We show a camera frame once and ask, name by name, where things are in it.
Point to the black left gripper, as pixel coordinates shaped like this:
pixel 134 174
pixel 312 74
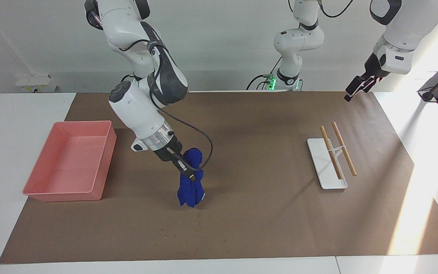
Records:
pixel 374 70

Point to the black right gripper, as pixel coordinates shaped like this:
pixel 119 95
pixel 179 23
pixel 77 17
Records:
pixel 167 150

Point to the blue towel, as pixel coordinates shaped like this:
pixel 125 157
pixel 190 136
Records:
pixel 190 190

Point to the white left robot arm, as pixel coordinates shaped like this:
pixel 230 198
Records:
pixel 299 40

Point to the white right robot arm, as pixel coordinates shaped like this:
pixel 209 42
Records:
pixel 135 106

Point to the brown paper table mat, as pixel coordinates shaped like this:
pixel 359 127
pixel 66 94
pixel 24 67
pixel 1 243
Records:
pixel 261 152

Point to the white rack with wooden rods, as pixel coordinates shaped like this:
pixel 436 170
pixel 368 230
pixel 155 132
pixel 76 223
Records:
pixel 327 171

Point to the pink plastic tray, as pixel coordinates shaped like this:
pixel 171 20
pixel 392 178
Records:
pixel 70 163

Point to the white wall socket box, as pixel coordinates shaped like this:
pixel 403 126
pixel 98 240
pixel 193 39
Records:
pixel 34 83

